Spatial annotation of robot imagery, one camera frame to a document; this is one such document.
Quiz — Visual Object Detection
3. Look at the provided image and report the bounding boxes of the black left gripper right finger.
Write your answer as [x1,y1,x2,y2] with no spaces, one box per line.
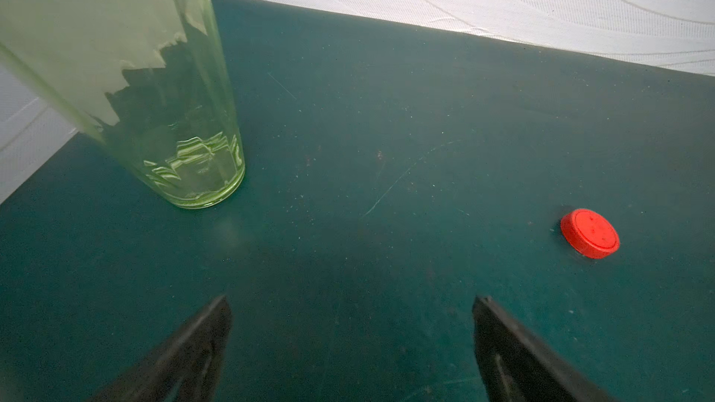
[472,297,614,401]

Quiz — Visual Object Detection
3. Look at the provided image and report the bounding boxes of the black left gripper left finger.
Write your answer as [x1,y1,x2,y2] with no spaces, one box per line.
[89,295,233,401]

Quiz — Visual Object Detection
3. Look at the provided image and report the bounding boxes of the red jar lid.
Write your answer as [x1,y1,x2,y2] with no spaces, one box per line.
[560,208,620,260]

